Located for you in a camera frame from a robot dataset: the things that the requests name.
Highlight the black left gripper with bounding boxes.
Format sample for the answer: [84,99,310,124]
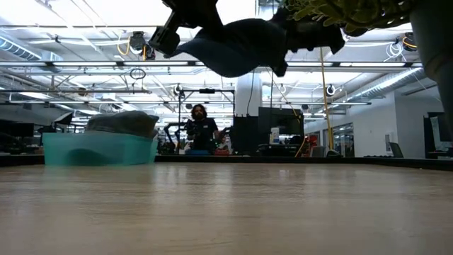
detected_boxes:
[161,0,224,36]

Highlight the dark blue denim cap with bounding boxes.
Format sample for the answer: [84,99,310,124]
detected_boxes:
[169,17,289,79]

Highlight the grey denim cap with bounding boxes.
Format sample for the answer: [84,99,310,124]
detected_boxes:
[86,110,160,139]

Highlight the white square pillar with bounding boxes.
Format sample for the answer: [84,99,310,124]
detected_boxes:
[235,76,263,118]

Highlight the black monitor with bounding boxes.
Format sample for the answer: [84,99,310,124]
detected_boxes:
[258,107,306,138]

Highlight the person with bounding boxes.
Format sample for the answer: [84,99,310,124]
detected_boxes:
[185,103,227,156]

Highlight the distant black robot arms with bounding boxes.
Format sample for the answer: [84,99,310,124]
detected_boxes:
[163,120,197,155]

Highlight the black cabinet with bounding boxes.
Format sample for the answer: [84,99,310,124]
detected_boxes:
[233,115,261,155]

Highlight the potted artificial green plant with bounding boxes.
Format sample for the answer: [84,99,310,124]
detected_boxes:
[285,0,453,142]

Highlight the teal plastic bin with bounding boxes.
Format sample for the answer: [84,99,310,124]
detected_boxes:
[42,131,159,166]

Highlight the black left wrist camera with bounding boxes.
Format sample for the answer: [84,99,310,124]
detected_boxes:
[148,10,182,57]

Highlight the distant black rig frame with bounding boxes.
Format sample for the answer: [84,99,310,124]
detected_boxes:
[178,88,236,155]

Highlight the yellow cable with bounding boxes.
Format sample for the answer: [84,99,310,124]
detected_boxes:
[319,47,336,152]

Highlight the black ceiling cable reel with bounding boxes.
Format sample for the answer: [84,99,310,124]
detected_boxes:
[128,30,156,61]
[401,31,418,52]

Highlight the silver ventilation duct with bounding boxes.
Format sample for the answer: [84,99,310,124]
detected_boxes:
[348,67,424,102]

